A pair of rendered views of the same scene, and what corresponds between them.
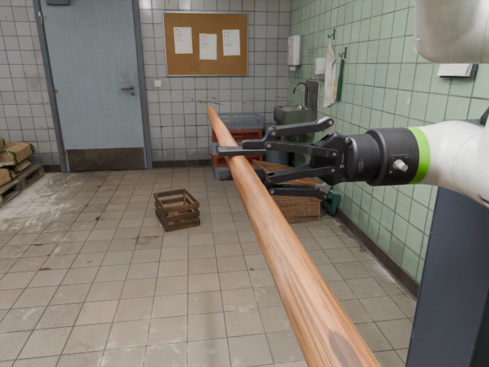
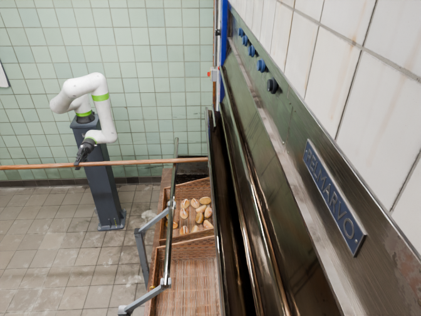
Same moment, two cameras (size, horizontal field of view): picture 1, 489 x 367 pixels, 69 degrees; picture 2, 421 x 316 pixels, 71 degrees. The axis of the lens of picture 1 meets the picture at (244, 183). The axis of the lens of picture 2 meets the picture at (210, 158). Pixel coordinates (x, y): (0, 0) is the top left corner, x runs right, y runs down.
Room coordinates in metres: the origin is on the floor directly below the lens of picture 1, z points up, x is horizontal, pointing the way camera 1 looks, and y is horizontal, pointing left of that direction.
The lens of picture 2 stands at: (-0.49, 1.49, 2.34)
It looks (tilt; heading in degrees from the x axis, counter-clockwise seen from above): 35 degrees down; 275
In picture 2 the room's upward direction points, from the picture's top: straight up
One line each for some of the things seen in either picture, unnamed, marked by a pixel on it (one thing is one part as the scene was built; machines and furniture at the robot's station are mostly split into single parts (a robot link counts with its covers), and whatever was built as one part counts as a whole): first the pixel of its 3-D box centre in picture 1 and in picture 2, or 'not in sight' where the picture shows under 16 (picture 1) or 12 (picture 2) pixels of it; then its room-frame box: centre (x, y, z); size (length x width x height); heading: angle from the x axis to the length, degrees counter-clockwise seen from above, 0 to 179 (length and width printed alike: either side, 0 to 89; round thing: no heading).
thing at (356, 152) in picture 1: (340, 159); (85, 150); (0.54, -0.15, 1.18); 0.09 x 0.07 x 0.08; 98
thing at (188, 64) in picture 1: (207, 44); not in sight; (4.68, 0.46, 1.55); 1.04 x 0.03 x 0.74; 98
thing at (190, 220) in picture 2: not in sight; (192, 211); (-0.22, -0.08, 0.72); 0.56 x 0.49 x 0.28; 99
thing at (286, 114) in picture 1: (293, 124); not in sight; (3.88, -0.54, 0.71); 0.47 x 0.36 x 0.91; 8
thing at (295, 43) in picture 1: (295, 53); not in sight; (4.40, -0.59, 1.44); 0.28 x 0.11 x 0.38; 8
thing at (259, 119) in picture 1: (236, 120); not in sight; (4.32, 0.09, 0.68); 0.60 x 0.40 x 0.16; 99
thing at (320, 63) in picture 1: (320, 69); not in sight; (3.55, -0.72, 1.28); 0.09 x 0.09 x 0.20; 8
